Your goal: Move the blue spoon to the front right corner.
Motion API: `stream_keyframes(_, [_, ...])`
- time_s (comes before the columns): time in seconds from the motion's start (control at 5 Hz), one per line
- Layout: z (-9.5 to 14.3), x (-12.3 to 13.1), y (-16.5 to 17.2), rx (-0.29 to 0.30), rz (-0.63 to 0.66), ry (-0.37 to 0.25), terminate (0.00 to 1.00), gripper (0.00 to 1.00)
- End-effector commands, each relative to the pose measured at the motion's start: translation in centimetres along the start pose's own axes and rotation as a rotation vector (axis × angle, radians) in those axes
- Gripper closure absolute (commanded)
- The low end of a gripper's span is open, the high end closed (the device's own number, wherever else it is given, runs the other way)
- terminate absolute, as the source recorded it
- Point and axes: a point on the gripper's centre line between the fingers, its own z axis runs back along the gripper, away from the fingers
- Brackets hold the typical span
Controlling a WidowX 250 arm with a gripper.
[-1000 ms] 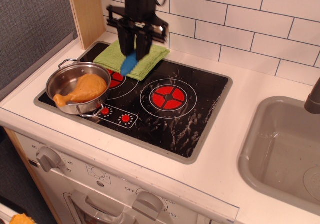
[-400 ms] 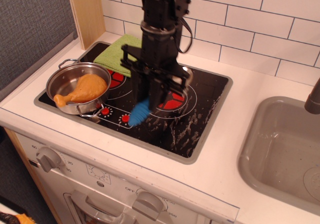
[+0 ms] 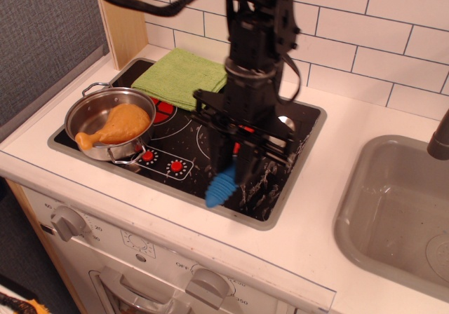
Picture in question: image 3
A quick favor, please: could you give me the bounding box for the red right stove knob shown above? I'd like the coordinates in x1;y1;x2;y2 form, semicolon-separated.
170;161;184;173

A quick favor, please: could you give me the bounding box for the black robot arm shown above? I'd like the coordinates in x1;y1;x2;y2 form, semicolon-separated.
194;0;300;184

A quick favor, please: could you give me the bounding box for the wooden side panel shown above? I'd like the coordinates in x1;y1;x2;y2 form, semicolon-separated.
98;0;148;70

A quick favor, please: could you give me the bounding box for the red left stove knob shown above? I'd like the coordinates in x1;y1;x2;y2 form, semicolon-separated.
141;151;154;162

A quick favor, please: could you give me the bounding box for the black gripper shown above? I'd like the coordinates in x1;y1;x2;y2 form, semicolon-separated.
194;63;292;185

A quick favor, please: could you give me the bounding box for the green folded cloth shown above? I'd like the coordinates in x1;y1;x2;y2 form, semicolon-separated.
131;48;227;111

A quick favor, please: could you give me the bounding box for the grey right oven knob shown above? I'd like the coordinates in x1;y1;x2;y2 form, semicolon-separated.
185;268;230;310

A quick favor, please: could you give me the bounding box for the silver metal pot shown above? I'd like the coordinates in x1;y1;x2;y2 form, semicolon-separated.
65;83;156;165

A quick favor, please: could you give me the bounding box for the orange toy chicken drumstick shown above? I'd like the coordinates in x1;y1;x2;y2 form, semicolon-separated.
75;104;151;150

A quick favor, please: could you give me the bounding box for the white toy oven front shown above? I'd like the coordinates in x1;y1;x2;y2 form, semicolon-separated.
24;188;295;313

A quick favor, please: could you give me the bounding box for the grey sink basin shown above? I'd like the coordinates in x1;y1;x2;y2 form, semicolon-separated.
334;135;448;301

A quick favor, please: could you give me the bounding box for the orange object at corner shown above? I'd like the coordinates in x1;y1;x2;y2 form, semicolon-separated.
1;293;50;314

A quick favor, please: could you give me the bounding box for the blue handled metal spoon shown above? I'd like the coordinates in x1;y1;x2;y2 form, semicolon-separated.
205;116;299;207

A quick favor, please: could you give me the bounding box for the grey left oven knob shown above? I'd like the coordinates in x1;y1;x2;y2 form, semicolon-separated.
51;206;86;242

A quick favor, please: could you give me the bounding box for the grey faucet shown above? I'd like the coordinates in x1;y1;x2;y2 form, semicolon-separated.
427;110;449;161

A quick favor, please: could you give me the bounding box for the black toy stovetop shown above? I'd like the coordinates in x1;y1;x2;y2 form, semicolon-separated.
47;57;328;231

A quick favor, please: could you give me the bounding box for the red stove knob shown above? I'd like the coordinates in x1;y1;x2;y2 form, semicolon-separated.
141;151;154;162
170;161;184;173

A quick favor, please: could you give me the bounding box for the grey oven knob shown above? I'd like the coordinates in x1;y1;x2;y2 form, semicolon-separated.
51;206;86;242
185;268;230;310

